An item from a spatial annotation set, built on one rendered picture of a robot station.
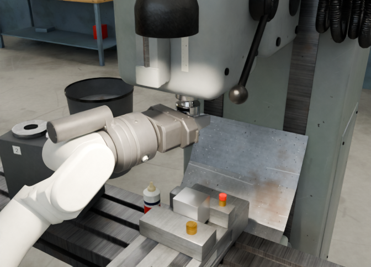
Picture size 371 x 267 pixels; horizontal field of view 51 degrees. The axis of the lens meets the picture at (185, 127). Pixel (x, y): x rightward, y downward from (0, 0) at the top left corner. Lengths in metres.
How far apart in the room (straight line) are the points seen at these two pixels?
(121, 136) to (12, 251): 0.22
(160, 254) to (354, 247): 1.78
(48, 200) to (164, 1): 0.31
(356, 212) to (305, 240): 1.51
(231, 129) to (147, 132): 0.53
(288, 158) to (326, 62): 0.27
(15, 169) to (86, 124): 0.49
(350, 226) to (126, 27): 2.17
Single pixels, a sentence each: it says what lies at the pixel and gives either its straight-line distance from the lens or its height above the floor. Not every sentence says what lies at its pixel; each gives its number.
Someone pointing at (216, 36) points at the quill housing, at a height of 1.42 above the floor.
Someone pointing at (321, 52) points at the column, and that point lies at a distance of 1.01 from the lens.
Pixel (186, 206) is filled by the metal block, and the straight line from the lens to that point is 0.81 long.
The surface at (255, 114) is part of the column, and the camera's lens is 1.11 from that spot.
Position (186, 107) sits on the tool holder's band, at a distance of 0.71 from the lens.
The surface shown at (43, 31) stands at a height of 0.24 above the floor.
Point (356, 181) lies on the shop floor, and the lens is 3.07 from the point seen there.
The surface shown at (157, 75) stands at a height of 1.36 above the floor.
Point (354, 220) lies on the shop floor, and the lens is 2.67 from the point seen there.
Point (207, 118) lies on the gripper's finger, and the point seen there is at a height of 1.24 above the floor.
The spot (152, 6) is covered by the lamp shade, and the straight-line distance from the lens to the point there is 0.42.
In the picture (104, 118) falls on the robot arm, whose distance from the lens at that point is 0.62.
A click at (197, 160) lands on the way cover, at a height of 0.95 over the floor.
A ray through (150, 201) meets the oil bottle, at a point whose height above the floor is 0.99.
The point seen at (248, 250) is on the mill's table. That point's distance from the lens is 0.94.
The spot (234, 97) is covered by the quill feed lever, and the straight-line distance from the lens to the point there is 0.59.
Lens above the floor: 1.54
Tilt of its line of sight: 25 degrees down
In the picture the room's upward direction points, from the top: straight up
